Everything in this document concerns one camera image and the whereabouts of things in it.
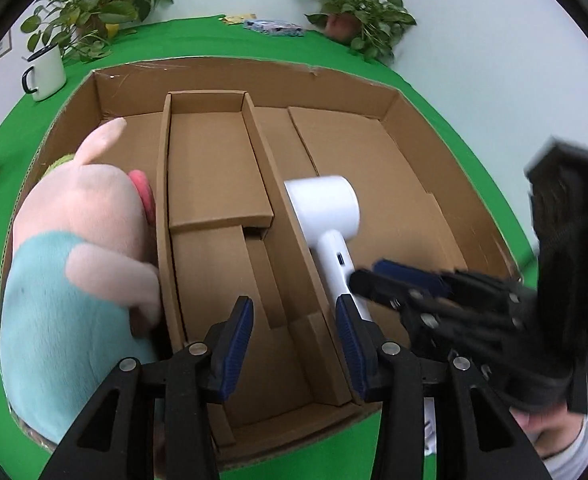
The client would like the small brown cardboard box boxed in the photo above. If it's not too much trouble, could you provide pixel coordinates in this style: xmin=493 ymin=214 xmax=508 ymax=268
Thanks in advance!
xmin=155 ymin=89 xmax=367 ymax=453

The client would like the white enamel mug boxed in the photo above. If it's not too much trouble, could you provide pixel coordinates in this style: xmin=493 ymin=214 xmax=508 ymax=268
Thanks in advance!
xmin=21 ymin=42 xmax=68 ymax=103

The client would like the blue patterned packet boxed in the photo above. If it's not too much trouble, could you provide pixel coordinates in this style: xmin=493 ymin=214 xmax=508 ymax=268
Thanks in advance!
xmin=242 ymin=18 xmax=305 ymax=37

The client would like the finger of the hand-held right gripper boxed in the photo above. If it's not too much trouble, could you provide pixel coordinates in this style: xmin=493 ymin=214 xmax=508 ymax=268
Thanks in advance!
xmin=373 ymin=259 xmax=539 ymax=321
xmin=349 ymin=269 xmax=545 ymax=397

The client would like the large leafy potted plant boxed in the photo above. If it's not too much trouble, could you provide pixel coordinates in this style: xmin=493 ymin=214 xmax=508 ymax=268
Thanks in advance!
xmin=20 ymin=0 xmax=175 ymax=64

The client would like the large shallow cardboard box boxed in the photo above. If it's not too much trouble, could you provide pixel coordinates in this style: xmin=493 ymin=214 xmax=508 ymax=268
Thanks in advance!
xmin=0 ymin=56 xmax=522 ymax=471

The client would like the brown pot leafy plant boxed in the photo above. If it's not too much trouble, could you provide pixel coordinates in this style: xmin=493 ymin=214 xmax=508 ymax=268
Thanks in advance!
xmin=296 ymin=0 xmax=418 ymax=66

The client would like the white hair dryer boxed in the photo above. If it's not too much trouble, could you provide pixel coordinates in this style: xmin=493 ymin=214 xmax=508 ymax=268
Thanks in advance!
xmin=284 ymin=175 xmax=375 ymax=323

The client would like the person's white shirt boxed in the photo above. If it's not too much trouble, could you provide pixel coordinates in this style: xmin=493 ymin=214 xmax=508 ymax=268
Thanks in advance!
xmin=511 ymin=402 xmax=588 ymax=480

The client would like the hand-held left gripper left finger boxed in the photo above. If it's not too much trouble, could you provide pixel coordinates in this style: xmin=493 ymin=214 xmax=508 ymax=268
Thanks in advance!
xmin=39 ymin=296 xmax=255 ymax=480

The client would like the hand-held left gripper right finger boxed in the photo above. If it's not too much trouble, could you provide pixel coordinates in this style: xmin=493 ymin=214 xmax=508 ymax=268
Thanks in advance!
xmin=335 ymin=294 xmax=552 ymax=480

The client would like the pink pig plush toy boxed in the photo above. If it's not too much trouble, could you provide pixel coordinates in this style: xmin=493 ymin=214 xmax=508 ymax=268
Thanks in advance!
xmin=0 ymin=117 xmax=167 ymax=446

